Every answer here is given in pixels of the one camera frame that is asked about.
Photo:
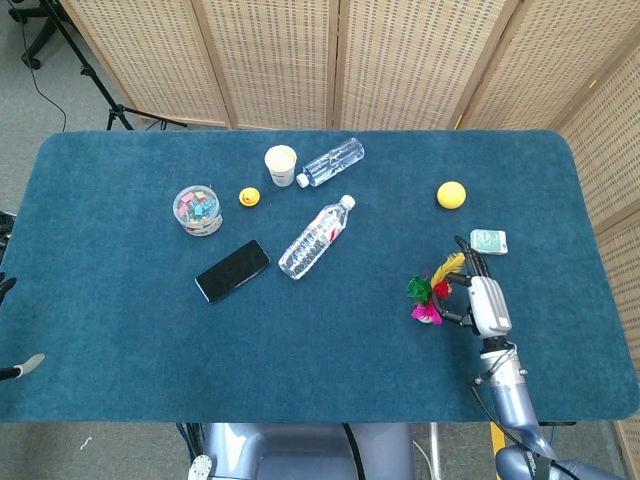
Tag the black office chair base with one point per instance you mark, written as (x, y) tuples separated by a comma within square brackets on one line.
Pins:
[(37, 42)]

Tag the silver table leg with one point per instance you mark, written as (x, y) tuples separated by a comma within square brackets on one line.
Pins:
[(435, 450)]

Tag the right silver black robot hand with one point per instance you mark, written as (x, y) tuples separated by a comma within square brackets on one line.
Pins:
[(490, 305)]

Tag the black smartphone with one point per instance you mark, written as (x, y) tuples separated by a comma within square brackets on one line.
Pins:
[(232, 271)]

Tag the colourful feather shuttlecock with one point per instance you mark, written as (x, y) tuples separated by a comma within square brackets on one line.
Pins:
[(425, 312)]

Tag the yellow rubber duck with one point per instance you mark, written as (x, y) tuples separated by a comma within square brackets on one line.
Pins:
[(249, 197)]

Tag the large clear water bottle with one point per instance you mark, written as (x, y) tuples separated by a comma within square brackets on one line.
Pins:
[(315, 237)]

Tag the woven wooden folding screen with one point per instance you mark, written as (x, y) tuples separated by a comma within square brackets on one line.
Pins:
[(400, 60)]

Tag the black tripod stand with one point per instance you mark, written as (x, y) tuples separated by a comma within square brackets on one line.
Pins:
[(117, 107)]

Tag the white round shoulder flange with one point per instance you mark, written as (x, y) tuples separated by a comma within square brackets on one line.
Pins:
[(200, 469)]

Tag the clear jar of colourful clips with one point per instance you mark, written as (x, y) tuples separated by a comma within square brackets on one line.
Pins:
[(197, 210)]

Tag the black equipment beside table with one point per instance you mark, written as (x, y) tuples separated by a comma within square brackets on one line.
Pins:
[(5, 232)]

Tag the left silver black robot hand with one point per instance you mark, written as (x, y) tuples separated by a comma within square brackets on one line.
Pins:
[(30, 362)]

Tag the clear unlabelled water bottle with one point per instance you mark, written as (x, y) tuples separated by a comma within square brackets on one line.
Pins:
[(332, 161)]

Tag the blue table mat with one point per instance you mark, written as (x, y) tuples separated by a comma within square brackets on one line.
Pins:
[(150, 340)]

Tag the white paper cup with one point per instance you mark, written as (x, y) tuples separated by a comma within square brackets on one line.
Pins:
[(280, 162)]

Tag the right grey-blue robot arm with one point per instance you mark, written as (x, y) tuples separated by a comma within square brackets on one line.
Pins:
[(510, 400)]

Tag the yellow ball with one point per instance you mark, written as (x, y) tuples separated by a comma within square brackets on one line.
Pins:
[(451, 194)]

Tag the grey-blue robot torso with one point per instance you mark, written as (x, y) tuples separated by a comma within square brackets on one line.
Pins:
[(300, 452)]

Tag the small green white box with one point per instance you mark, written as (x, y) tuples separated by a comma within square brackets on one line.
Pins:
[(489, 241)]

